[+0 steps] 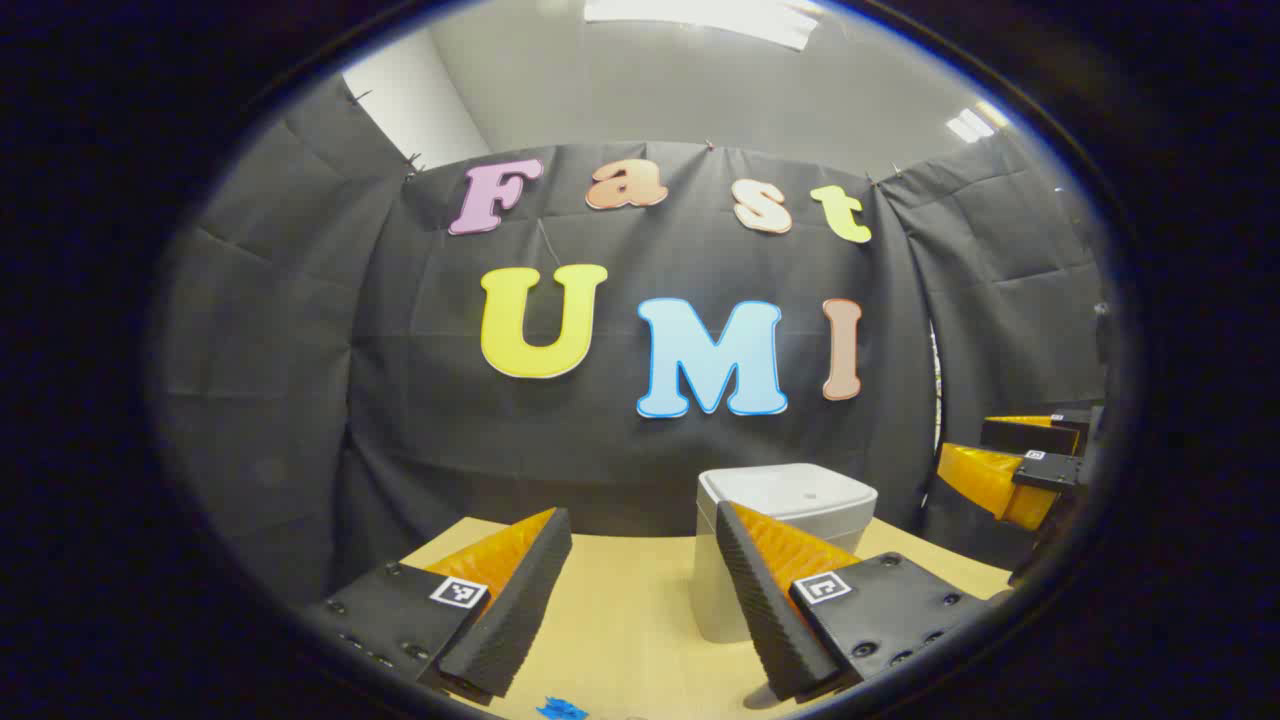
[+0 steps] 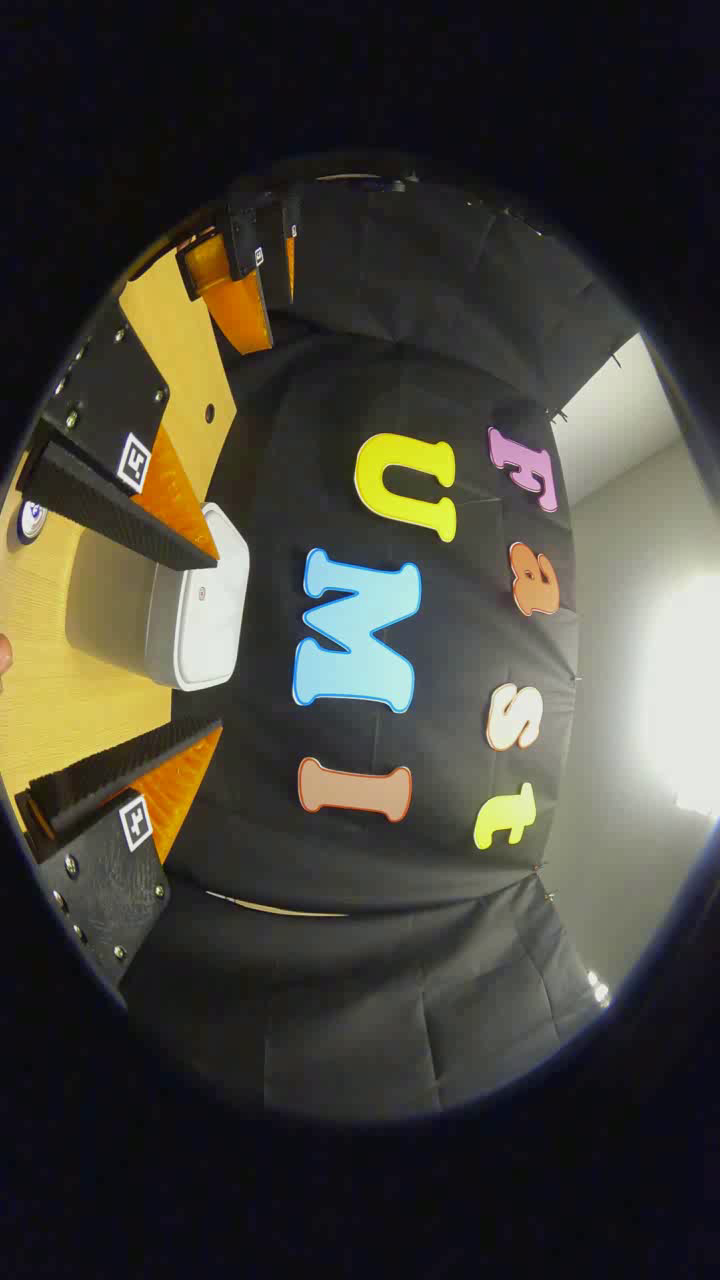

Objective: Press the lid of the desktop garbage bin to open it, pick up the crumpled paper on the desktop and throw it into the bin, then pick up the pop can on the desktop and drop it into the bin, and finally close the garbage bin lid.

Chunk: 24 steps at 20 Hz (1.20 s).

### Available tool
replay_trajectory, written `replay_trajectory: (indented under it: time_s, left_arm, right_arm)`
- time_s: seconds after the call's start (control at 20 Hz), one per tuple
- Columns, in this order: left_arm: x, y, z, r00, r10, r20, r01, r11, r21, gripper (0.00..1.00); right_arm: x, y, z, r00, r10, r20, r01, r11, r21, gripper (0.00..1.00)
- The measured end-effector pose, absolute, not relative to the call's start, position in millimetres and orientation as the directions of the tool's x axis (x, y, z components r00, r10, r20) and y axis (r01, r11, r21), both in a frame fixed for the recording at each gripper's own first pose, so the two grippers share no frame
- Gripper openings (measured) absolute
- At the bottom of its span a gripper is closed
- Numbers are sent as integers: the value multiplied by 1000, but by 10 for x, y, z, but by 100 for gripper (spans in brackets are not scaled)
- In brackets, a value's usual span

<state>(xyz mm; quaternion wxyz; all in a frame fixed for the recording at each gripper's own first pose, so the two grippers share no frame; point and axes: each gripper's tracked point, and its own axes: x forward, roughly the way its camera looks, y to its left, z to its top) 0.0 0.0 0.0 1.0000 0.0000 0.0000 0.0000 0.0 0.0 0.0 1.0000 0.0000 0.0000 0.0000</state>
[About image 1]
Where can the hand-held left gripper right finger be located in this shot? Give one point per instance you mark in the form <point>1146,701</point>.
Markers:
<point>755,600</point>

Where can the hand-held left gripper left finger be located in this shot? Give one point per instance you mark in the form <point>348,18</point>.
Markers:
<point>520,600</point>

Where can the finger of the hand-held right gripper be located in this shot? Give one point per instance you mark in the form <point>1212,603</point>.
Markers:
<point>1030,438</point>
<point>985,480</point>

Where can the white desktop garbage bin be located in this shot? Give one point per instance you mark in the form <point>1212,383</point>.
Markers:
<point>790,490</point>

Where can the blue paper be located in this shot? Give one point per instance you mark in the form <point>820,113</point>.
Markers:
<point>560,710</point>

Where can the wooden desktop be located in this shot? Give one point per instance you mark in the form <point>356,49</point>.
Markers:
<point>630,620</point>

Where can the black backdrop cloth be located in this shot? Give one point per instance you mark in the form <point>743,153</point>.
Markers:
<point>620,440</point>

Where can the small ceiling light panel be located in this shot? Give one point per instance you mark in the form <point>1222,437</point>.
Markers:
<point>975,122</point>

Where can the large ceiling light panel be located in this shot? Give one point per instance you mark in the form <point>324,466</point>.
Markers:
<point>700,15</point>

